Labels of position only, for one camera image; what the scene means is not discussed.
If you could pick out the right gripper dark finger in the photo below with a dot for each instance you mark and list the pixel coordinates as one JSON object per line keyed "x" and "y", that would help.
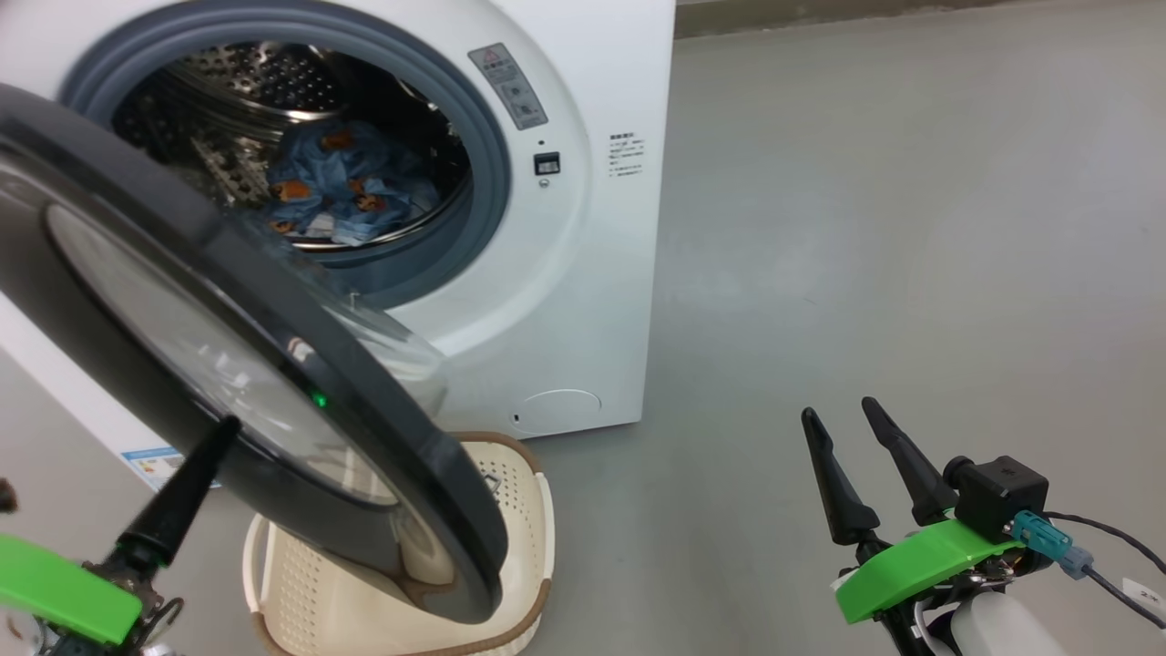
{"x": 843, "y": 492}
{"x": 911, "y": 465}

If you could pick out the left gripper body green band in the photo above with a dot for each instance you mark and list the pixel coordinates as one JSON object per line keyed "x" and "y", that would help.
{"x": 55, "y": 583}

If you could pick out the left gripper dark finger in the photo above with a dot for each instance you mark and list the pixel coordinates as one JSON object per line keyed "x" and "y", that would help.
{"x": 178, "y": 501}

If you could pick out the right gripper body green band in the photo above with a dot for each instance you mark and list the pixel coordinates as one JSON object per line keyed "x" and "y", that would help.
{"x": 920, "y": 565}

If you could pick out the black round glass washer door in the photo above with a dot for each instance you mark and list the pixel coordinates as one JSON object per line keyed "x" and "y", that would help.
{"x": 91, "y": 301}

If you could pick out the white front-load washing machine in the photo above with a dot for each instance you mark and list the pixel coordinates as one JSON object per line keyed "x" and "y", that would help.
{"x": 592, "y": 319}

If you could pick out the stainless steel washing machine drum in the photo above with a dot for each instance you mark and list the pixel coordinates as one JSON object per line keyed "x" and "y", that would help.
{"x": 255, "y": 82}

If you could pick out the grey rubber door gasket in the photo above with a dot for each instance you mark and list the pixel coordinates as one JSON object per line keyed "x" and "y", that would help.
{"x": 487, "y": 182}

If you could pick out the blue energy label sticker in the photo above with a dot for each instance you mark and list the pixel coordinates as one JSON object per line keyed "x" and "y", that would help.
{"x": 150, "y": 465}

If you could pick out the round white filter cover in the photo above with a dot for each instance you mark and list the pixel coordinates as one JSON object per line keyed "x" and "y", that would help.
{"x": 557, "y": 412}

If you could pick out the cream laundry basket brown rim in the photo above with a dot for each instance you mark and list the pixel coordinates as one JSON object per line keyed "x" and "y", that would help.
{"x": 519, "y": 510}

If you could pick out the small printed text label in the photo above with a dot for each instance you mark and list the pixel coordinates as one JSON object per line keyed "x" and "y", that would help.
{"x": 627, "y": 155}

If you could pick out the grey warning sticker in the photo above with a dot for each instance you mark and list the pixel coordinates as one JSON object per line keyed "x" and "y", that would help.
{"x": 508, "y": 87}

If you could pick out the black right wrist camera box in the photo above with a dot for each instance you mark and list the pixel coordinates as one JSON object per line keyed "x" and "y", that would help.
{"x": 997, "y": 497}

